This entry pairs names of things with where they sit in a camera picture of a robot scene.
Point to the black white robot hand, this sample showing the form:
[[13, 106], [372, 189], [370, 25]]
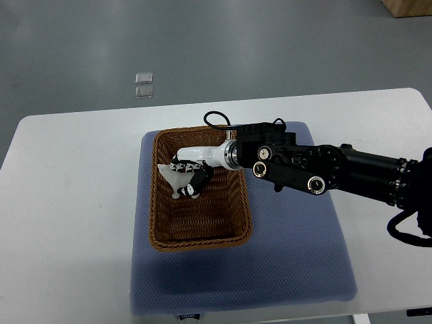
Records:
[[202, 160]]

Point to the white bear figurine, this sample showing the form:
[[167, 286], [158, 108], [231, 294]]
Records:
[[177, 180]]

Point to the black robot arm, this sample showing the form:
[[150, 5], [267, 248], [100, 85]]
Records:
[[273, 155]]

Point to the brown wicker basket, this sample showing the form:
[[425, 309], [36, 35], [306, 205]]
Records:
[[219, 217]]

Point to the upper metal floor plate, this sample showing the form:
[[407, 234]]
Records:
[[144, 78]]

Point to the blue foam mat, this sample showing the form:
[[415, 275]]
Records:
[[296, 255]]

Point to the wooden box corner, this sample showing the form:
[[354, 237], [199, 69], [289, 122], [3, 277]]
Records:
[[408, 8]]

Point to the black table control panel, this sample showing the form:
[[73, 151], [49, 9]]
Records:
[[419, 312]]

